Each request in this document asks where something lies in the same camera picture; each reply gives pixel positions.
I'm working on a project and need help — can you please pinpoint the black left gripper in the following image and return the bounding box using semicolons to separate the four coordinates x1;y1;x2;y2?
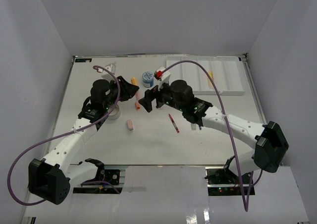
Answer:
104;76;140;110

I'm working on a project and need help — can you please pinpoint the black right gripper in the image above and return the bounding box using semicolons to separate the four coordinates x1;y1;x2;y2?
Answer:
139;79;185;113

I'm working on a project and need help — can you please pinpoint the orange capped pink highlighter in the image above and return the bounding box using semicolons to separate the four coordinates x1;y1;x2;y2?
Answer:
131;77;139;100

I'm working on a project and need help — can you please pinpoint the orange marker pen body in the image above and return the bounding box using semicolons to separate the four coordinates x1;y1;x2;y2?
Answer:
135;100;141;110

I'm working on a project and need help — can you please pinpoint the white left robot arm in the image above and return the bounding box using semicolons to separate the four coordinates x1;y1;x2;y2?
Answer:
28;76;139;205

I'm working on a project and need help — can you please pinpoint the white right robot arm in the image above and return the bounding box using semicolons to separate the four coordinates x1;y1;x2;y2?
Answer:
139;80;289;184

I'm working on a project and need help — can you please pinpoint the blue jar with label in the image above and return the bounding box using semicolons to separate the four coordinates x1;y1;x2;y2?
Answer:
142;71;154;88

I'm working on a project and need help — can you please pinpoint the large clear tape roll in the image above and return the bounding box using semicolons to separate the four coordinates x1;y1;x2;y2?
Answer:
108;105;121;120

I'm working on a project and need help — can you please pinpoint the pink correction tape dispenser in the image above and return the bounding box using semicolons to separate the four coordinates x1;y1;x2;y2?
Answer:
126;119;134;132

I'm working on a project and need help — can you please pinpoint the red gel pen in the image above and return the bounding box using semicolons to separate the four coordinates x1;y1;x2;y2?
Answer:
168;114;180;133

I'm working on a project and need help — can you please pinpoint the yellow highlighter in tray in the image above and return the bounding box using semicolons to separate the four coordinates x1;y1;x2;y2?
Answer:
208;71;213;89

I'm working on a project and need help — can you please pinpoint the white divided organizer tray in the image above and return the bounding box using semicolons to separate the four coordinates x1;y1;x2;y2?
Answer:
166;56;246;96

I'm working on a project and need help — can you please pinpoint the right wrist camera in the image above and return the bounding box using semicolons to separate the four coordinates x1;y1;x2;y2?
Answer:
154;66;171;91

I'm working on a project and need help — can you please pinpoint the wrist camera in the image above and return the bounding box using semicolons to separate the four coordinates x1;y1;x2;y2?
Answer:
101;62;116;80
154;66;171;91

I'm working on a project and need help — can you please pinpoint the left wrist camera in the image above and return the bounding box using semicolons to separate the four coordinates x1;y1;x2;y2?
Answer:
101;62;116;80

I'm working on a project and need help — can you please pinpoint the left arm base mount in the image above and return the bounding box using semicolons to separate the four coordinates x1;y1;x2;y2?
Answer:
71;158;125;194

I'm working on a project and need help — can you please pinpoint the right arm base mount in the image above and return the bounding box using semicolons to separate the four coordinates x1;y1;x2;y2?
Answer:
205;157;242;197

